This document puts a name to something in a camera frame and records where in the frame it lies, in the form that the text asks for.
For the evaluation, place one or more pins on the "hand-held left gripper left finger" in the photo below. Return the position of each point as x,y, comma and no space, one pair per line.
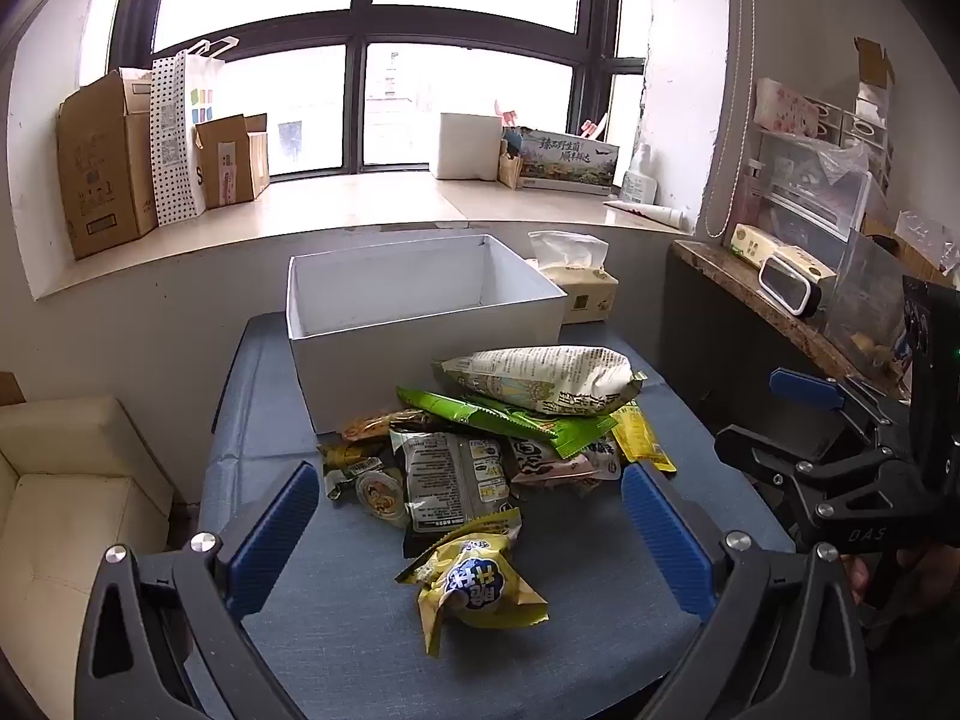
270,532

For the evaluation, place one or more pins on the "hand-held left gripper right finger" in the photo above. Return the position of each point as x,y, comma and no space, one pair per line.
667,540

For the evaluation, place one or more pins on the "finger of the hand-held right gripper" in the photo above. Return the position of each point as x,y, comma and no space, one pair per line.
757,454
806,388

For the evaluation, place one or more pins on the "small yellow snack packet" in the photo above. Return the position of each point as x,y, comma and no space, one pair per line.
641,439

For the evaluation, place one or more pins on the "olive snack packet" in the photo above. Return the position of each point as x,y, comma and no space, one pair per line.
345,456

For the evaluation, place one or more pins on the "small jelly cup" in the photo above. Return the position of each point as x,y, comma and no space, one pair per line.
381,493

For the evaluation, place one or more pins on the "pink printed snack packet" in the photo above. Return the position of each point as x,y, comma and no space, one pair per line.
562,465

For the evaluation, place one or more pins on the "orange-brown snack packet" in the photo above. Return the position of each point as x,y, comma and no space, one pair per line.
375,424

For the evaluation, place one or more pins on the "dark white-label snack packet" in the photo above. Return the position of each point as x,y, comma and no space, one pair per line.
442,480

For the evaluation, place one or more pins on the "green snack packet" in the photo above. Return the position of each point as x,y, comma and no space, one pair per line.
525,424

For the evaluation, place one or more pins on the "yellow blue-print snack packet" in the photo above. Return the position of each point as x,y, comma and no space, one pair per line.
480,585

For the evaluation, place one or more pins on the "large beige printed snack packet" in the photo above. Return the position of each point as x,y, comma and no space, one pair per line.
540,379

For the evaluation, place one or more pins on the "white cardboard box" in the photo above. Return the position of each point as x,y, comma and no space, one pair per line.
420,345

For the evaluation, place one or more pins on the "person's right hand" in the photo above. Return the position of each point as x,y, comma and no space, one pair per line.
934,574

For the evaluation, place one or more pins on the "clear plastic container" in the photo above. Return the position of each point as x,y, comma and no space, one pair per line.
862,300

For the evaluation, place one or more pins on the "white alarm clock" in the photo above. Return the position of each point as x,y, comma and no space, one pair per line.
787,285

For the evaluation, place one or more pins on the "blue tablecloth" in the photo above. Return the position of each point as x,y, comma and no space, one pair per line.
337,615

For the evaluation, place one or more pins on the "wooden counter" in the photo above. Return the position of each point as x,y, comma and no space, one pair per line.
720,270

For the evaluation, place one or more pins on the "green-white tissue pack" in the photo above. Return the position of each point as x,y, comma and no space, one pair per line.
757,244

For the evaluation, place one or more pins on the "clear plastic bag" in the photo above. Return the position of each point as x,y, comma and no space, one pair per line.
930,236

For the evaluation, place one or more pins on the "clear plastic drawer unit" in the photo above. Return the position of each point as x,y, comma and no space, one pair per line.
802,195

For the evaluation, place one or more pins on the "beige leather sofa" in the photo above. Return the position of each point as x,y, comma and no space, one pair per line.
67,525

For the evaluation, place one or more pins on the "tan tissue box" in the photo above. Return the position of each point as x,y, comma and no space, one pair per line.
592,296

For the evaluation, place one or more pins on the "white tube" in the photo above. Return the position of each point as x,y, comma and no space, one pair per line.
649,214

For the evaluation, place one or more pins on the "white plastic bottle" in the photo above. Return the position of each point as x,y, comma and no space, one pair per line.
637,184

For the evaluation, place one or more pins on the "white desktop organizer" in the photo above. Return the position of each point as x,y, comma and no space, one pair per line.
862,127

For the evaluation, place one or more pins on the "pink floral tissue pack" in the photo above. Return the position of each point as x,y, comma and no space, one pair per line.
784,109

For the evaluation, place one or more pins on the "brown cardboard piece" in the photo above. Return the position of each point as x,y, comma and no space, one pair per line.
9,388

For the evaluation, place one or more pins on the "landscape-printed carton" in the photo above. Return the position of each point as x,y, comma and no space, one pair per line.
566,161

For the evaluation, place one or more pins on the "open brown cardboard box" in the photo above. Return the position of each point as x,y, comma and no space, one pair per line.
874,64

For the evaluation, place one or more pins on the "small cardboard box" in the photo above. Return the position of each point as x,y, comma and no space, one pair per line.
225,165

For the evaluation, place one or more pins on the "polka-dotted paper bag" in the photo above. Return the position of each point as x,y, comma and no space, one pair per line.
172,157

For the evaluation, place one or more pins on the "large cardboard box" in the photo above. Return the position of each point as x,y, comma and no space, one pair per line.
97,165

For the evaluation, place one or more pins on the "white foam box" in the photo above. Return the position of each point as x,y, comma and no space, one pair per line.
465,146

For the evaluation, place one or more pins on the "white paper bag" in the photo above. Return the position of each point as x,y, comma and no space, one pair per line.
206,90

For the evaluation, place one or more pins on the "black window frame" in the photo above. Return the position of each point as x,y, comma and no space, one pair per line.
358,90

